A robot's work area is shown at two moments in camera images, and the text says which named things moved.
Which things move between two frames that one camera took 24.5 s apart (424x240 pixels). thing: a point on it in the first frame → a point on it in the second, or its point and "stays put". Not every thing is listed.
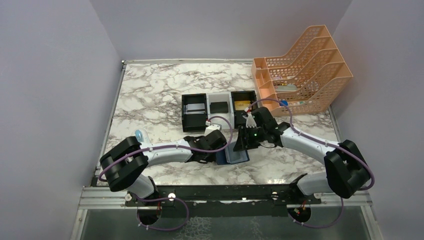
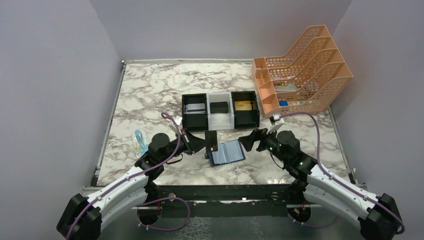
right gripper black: (243, 141) → (249, 140)
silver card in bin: (194, 108) stays put
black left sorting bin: (194, 123) stays put
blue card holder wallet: (229, 156) stays put
